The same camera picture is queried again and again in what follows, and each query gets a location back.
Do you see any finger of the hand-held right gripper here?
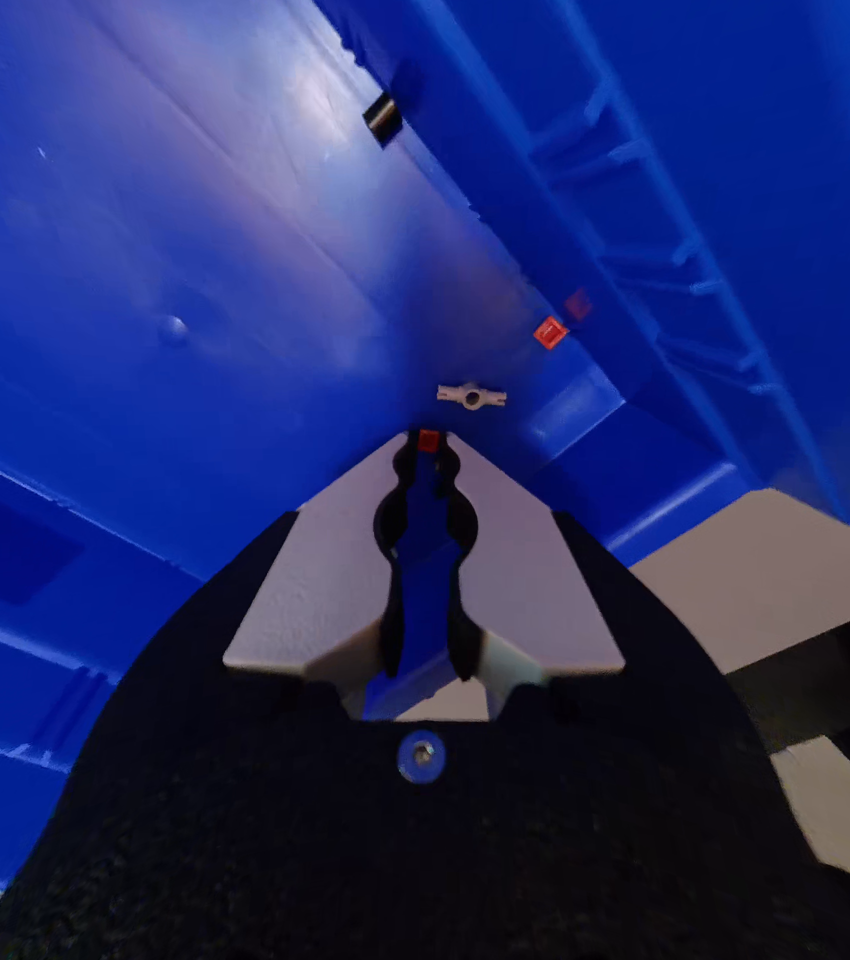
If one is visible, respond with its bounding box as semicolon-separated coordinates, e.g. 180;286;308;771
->
629;486;850;675
768;735;850;888

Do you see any light grey connector piece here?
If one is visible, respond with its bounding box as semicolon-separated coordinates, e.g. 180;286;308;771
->
436;381;509;411

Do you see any small black cylinder piece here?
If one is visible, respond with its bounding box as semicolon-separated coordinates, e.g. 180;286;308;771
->
362;93;404;148

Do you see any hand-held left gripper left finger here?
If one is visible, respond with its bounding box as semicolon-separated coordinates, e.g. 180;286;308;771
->
221;429;420;723

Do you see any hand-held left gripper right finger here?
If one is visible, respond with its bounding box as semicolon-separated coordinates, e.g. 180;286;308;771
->
436;432;628;723

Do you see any blue bin with tag sticker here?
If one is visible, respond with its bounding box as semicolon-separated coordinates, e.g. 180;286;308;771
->
0;0;850;894

